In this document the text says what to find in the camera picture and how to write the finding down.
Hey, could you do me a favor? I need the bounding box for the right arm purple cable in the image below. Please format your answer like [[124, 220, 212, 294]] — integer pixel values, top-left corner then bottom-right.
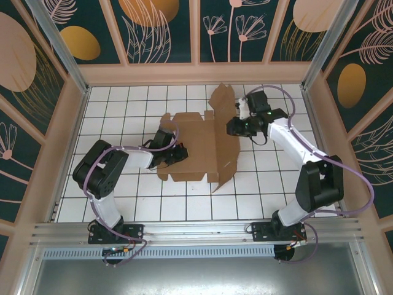
[[244, 85, 376, 265]]

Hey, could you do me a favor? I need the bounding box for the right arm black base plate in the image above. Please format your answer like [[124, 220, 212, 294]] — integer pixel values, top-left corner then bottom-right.
[[250, 221, 308, 243]]

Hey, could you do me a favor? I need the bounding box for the aluminium frame post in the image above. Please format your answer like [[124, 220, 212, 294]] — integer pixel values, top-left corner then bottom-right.
[[301, 0, 371, 90], [24, 0, 90, 93]]

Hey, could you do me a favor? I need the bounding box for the grey metal sheet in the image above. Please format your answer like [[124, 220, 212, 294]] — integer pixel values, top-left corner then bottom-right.
[[18, 242, 377, 295]]

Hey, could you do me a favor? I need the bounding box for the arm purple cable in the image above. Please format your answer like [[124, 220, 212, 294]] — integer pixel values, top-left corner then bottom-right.
[[82, 120, 181, 268], [244, 85, 376, 265]]

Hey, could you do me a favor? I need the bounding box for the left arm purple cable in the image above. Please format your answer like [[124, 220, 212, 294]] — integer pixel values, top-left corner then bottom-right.
[[82, 120, 181, 268]]

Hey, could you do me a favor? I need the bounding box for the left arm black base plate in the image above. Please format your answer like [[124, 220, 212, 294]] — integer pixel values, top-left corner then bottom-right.
[[88, 223, 145, 245]]

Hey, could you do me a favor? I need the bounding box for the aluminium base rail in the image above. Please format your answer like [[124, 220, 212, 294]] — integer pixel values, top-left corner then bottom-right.
[[30, 219, 365, 246]]

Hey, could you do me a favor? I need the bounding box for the brown cardboard box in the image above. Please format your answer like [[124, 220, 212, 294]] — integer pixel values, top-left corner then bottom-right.
[[156, 82, 242, 194]]

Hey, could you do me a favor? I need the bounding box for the slotted grey cable duct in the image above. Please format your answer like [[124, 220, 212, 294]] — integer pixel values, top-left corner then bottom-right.
[[41, 245, 276, 259]]

